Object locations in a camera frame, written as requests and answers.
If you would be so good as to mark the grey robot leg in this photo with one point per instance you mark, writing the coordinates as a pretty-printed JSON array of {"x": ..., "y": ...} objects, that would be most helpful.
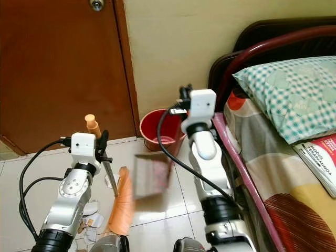
[
  {"x": 110, "y": 244},
  {"x": 189, "y": 245}
]

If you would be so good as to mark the teal checkered pillow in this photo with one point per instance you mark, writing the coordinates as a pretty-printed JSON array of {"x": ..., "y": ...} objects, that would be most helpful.
[{"x": 289, "y": 100}]

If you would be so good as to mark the red plastic bucket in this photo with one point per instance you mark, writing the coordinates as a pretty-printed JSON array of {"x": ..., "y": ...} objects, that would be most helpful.
[{"x": 155, "y": 128}]

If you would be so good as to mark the brown wooden door frame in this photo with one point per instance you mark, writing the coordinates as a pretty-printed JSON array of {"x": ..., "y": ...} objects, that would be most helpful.
[{"x": 126, "y": 68}]

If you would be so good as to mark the red white printed booklet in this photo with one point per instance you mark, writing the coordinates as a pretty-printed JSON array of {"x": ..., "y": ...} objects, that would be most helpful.
[{"x": 320, "y": 157}]

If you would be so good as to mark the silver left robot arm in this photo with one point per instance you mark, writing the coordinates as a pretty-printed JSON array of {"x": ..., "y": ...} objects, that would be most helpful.
[{"x": 71, "y": 205}]

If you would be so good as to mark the silver door knob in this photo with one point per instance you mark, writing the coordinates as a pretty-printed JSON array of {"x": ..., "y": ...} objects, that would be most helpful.
[{"x": 96, "y": 4}]

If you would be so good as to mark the grey robot left leg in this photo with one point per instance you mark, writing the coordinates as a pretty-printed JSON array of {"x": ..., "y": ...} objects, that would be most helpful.
[{"x": 110, "y": 244}]

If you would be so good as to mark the white paper scrap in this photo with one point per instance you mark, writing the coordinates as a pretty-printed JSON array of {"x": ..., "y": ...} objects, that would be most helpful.
[
  {"x": 87, "y": 234},
  {"x": 97, "y": 220},
  {"x": 109, "y": 182},
  {"x": 90, "y": 209}
]

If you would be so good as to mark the maroon curved bed rail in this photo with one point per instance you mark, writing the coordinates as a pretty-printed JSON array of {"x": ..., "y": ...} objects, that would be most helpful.
[{"x": 257, "y": 50}]

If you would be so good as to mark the multicolour patterned bedsheet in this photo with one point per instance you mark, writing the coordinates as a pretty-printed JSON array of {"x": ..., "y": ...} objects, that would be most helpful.
[{"x": 268, "y": 163}]

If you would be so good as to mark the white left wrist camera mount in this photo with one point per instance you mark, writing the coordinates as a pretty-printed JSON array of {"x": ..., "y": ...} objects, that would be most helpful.
[{"x": 82, "y": 148}]

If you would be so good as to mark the thin grey metal rod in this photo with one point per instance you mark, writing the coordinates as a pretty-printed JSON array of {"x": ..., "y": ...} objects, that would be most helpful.
[{"x": 111, "y": 179}]

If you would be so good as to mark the brown wooden door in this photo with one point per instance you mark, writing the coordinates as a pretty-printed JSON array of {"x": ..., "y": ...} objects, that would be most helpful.
[{"x": 58, "y": 68}]

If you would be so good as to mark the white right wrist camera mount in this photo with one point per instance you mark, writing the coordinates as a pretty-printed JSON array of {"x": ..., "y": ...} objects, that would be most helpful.
[{"x": 202, "y": 105}]

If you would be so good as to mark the dark wooden bed headboard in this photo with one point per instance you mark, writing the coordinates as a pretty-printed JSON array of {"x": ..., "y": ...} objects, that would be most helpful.
[{"x": 283, "y": 29}]

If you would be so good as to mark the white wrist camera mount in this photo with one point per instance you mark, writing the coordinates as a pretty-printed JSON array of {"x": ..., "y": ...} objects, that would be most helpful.
[
  {"x": 202, "y": 105},
  {"x": 82, "y": 148}
]

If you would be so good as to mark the orange hand broom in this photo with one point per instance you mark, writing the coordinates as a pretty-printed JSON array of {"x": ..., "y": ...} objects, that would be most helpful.
[{"x": 122, "y": 205}]

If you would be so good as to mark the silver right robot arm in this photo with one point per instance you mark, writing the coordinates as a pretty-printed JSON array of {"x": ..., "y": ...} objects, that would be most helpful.
[{"x": 205, "y": 149}]

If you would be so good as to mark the brown cardboard sheet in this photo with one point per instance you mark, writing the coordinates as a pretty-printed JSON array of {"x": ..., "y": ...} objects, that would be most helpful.
[{"x": 152, "y": 176}]

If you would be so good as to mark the grey robot right leg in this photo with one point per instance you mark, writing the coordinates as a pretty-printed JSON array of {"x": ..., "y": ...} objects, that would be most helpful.
[{"x": 189, "y": 245}]

